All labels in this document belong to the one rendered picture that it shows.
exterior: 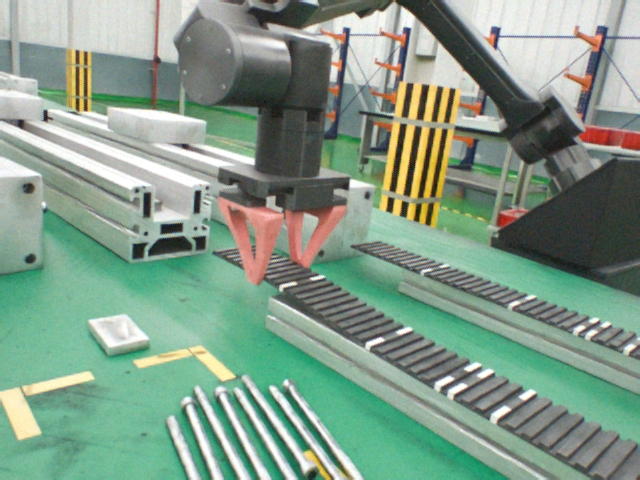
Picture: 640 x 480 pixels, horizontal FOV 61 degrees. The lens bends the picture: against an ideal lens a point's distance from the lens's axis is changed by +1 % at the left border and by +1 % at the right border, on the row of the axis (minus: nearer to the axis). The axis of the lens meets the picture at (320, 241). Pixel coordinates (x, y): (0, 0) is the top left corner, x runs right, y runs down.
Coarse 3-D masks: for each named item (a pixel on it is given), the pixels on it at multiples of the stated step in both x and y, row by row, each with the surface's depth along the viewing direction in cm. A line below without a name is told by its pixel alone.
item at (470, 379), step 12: (456, 372) 37; (468, 372) 37; (480, 372) 37; (492, 372) 37; (432, 384) 35; (444, 384) 35; (456, 384) 36; (468, 384) 35; (480, 384) 36; (456, 396) 34
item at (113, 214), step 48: (0, 144) 87; (48, 144) 76; (96, 144) 82; (48, 192) 74; (96, 192) 63; (144, 192) 58; (192, 192) 62; (96, 240) 64; (144, 240) 59; (192, 240) 64
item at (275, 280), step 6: (294, 270) 49; (300, 270) 49; (306, 270) 49; (264, 276) 47; (270, 276) 47; (276, 276) 47; (282, 276) 47; (288, 276) 48; (294, 276) 48; (300, 276) 48; (306, 276) 48; (312, 276) 49; (270, 282) 46; (276, 282) 46; (282, 282) 46; (288, 282) 47
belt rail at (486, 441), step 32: (288, 320) 45; (320, 320) 43; (320, 352) 43; (352, 352) 40; (384, 384) 38; (416, 384) 36; (416, 416) 36; (448, 416) 35; (480, 416) 33; (480, 448) 33; (512, 448) 32
